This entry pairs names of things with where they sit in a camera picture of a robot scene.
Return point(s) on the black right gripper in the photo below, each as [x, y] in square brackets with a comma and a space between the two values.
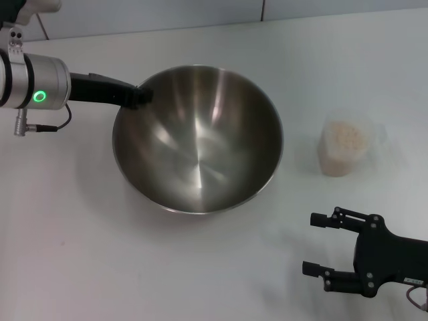
[388, 257]

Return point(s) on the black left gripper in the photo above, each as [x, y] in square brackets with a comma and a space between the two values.
[97, 88]

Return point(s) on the stainless steel mixing bowl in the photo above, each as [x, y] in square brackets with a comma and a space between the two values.
[200, 143]

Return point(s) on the white uncooked rice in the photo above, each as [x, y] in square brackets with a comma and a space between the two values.
[341, 147]

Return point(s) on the clear plastic measuring cup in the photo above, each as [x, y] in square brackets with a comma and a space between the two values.
[376, 133]

